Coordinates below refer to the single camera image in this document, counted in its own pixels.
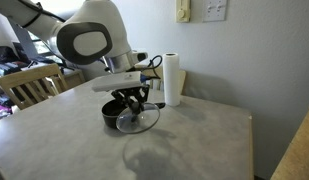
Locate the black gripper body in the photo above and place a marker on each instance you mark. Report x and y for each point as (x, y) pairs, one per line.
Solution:
(130, 91)

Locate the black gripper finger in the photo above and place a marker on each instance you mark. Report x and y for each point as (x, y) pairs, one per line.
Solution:
(127, 102)
(141, 100)

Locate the glass lid with black knob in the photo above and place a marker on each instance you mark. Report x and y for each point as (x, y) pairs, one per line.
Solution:
(145, 118)

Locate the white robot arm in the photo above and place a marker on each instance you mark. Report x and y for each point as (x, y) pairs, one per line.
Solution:
(94, 13)

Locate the white paper towel roll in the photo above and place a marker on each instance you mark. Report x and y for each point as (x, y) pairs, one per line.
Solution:
(171, 80)

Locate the light wooden chair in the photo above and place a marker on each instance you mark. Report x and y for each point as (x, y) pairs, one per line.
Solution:
(182, 81)
(24, 78)

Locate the purple cloth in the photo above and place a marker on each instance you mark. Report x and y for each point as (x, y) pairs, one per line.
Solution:
(0, 111)

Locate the black bag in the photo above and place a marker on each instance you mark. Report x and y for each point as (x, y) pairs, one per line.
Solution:
(5, 53)

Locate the wooden countertop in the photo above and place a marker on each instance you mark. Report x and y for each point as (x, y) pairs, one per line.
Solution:
(299, 156)

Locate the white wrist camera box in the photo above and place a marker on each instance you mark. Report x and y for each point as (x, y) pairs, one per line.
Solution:
(115, 82)

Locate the beige wall thermostat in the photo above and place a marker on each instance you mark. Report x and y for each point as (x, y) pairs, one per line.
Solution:
(183, 11)

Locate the white light switch plate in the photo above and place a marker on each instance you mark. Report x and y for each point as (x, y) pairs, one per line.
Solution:
(214, 10)

